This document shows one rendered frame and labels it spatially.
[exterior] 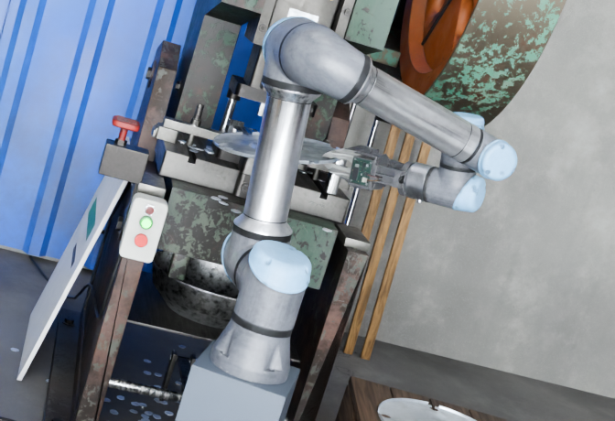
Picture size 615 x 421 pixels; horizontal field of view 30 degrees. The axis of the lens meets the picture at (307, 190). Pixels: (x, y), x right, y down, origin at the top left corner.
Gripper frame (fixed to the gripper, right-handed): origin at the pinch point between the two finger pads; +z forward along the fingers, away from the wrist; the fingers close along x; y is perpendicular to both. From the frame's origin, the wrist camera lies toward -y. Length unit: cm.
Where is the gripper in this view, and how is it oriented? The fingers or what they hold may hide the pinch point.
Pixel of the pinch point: (329, 159)
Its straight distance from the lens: 247.0
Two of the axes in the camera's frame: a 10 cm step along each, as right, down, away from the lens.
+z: -8.7, -2.2, 4.4
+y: -4.5, 0.2, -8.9
